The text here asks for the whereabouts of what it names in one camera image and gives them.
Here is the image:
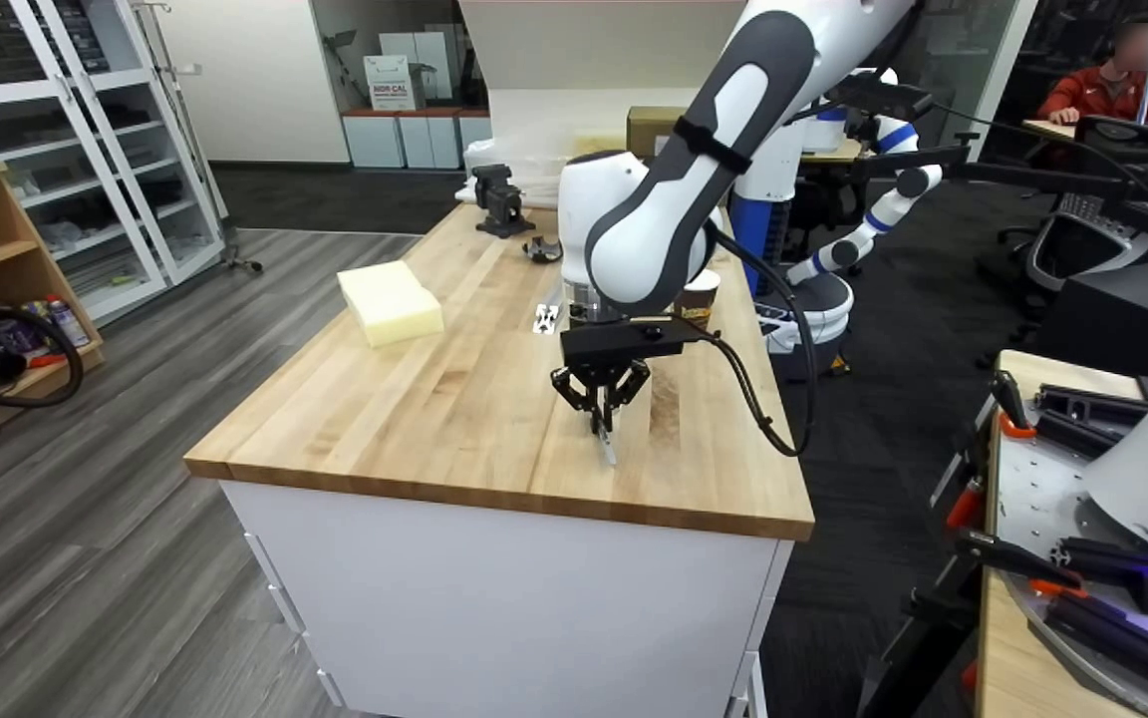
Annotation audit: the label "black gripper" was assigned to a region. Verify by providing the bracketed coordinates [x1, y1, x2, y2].
[546, 301, 710, 439]

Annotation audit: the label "black pen grey barrel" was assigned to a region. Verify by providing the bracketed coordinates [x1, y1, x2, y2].
[590, 417, 626, 469]

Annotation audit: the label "yellow foam block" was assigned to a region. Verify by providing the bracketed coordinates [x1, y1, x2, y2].
[335, 257, 448, 349]

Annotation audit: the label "white table cabinet base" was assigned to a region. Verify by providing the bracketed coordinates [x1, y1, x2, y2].
[218, 474, 792, 718]

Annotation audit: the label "blue white background robot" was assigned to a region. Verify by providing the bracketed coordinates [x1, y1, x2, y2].
[731, 71, 954, 360]

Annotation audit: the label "pale box on cabinets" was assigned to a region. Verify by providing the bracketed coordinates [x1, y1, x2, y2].
[363, 53, 423, 115]

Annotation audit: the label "wooden tool table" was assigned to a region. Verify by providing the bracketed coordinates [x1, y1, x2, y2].
[955, 346, 1148, 718]

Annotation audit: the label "black desk chair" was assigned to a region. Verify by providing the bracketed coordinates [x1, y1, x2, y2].
[995, 111, 1148, 301]

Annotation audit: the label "bottles on wooden shelf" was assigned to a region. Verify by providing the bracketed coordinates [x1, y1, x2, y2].
[36, 292, 89, 349]

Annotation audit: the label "white open shelving unit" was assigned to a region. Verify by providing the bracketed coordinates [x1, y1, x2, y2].
[0, 0, 231, 326]

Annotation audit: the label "person in red shirt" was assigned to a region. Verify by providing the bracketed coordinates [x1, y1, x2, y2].
[1038, 11, 1148, 130]

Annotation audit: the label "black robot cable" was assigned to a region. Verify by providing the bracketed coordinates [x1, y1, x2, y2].
[703, 220, 823, 462]

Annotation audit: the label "low white wall cabinets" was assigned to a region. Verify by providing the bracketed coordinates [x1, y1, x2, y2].
[339, 106, 496, 174]

